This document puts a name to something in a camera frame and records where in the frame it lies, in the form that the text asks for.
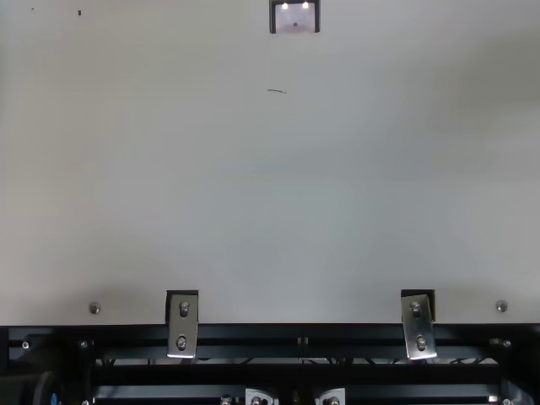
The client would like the small square scanner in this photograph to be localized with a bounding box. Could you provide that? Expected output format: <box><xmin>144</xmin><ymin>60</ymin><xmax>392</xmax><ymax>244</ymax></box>
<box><xmin>268</xmin><ymin>0</ymin><xmax>321</xmax><ymax>35</ymax></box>

